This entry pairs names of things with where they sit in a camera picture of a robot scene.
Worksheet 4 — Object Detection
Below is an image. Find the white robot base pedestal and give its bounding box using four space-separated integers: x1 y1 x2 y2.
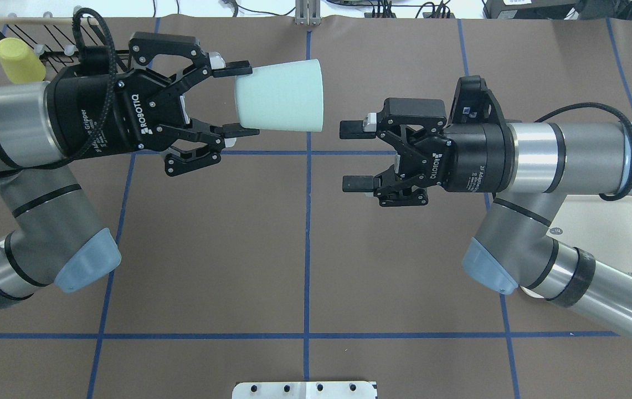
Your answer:
232 381 378 398

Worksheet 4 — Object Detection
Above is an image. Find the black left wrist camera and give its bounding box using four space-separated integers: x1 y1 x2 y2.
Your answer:
78 45 111 74

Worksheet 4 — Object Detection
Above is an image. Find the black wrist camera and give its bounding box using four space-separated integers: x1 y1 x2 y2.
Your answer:
448 75 507 126
78 45 111 74

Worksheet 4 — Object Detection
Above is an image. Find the green plastic cup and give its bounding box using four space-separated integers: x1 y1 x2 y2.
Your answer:
234 60 324 133

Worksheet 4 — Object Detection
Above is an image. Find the white bear print tray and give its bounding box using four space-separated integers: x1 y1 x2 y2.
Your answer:
548 195 632 276

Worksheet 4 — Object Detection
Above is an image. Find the aluminium frame post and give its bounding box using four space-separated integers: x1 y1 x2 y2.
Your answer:
295 0 322 26

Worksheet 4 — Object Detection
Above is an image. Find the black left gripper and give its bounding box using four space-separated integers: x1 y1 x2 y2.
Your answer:
48 32 260 176

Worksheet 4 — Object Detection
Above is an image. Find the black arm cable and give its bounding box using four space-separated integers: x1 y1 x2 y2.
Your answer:
0 8 120 206

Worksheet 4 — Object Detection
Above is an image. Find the yellow plastic cup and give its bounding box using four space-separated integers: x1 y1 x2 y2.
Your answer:
0 37 47 84

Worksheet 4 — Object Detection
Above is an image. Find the black wire cup rack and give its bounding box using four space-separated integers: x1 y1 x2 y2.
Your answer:
0 12 131 71

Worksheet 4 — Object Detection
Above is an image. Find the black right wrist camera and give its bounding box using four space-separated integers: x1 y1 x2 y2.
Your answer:
448 75 507 126

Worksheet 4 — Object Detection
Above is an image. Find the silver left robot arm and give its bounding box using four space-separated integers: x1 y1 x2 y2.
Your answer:
0 32 259 310

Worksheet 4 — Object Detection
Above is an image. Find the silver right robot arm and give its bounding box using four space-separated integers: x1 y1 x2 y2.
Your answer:
339 95 632 339

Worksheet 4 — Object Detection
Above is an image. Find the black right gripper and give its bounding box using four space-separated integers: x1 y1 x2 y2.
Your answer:
339 98 514 207

